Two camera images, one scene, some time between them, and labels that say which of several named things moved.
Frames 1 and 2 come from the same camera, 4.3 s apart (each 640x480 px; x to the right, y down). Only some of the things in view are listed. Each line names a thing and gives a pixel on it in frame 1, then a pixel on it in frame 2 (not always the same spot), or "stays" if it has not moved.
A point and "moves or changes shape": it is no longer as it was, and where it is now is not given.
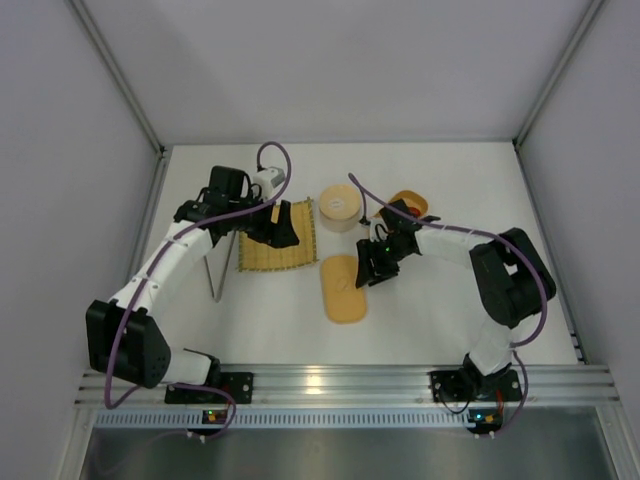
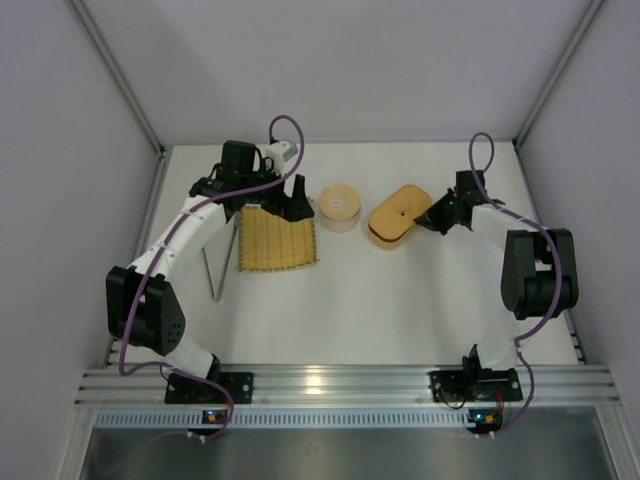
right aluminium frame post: [592, 12] stays
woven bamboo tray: [257, 255] stays
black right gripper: [379, 262] → [442, 216]
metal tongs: [225, 274] stays
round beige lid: [339, 201] stays
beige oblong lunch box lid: [344, 302] → [394, 216]
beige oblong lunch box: [412, 199] moves or changes shape
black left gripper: [267, 228] → [279, 198]
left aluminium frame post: [99, 41] stays
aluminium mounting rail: [366, 386] stays
